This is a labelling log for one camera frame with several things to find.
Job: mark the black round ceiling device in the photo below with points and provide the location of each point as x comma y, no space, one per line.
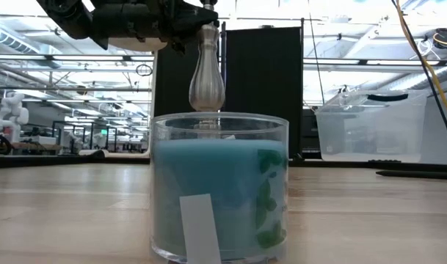
444,38

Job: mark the clear plastic bin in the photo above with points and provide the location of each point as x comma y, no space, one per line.
373,128

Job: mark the black partition screen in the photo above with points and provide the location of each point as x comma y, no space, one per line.
267,91

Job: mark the blue candle glass jar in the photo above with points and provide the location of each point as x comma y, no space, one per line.
219,190

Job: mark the black aluminium frame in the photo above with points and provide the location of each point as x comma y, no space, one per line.
25,161

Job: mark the silver lamp stand black socket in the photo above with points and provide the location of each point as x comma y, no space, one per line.
206,88

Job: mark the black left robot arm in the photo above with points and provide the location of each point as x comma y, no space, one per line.
63,14

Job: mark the black thin stick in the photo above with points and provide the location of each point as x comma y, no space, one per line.
421,175

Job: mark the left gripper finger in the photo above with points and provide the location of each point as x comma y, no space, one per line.
201,18

